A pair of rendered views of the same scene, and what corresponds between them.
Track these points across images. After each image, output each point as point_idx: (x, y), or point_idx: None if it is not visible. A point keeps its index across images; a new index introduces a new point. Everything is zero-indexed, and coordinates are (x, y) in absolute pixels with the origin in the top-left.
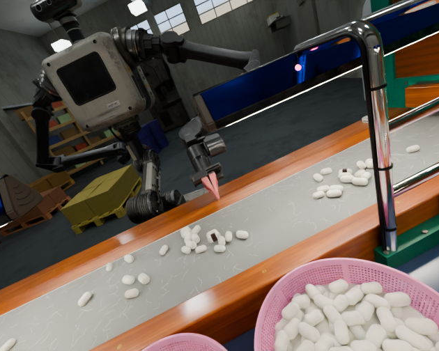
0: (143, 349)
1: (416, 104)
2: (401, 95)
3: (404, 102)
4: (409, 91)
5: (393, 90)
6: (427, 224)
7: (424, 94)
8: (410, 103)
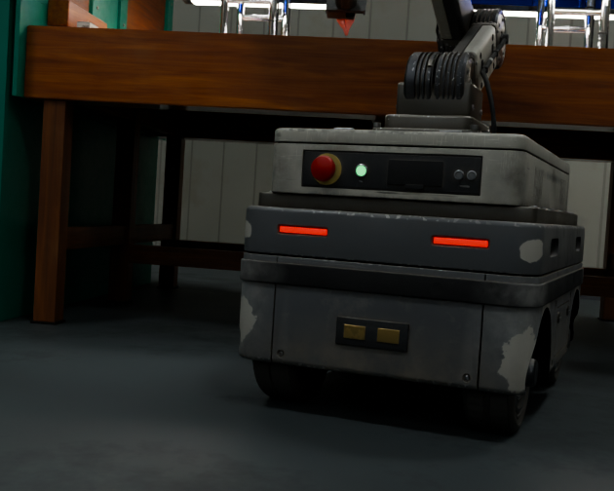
0: None
1: (73, 23)
2: (36, 12)
3: (38, 22)
4: (71, 6)
5: (32, 1)
6: None
7: (77, 14)
8: (70, 21)
